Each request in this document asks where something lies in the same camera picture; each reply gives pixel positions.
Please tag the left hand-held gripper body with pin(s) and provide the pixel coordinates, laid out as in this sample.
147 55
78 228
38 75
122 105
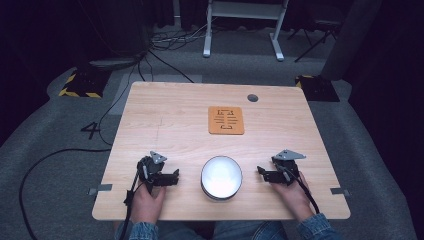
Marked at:
148 168

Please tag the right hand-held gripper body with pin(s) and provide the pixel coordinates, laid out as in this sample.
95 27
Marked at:
288 168

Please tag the person's right hand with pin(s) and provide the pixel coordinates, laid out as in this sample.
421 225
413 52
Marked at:
296 198

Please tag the person's left hand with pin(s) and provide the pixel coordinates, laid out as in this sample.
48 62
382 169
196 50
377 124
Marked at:
146 206

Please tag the white bowl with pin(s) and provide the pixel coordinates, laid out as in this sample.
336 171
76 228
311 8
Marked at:
221 178

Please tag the grey tape strip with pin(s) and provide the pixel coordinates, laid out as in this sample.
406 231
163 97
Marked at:
340 191
100 188

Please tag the person's legs in jeans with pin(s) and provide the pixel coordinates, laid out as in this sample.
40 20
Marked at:
240 230

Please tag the black tripod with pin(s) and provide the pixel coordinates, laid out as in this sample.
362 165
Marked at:
316 41

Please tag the grey column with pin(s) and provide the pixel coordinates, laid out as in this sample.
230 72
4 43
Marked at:
350 40

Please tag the yellow black striped base plate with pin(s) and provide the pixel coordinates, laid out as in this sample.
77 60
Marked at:
85 83
316 88

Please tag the white desk frame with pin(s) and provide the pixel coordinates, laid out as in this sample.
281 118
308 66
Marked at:
207 40

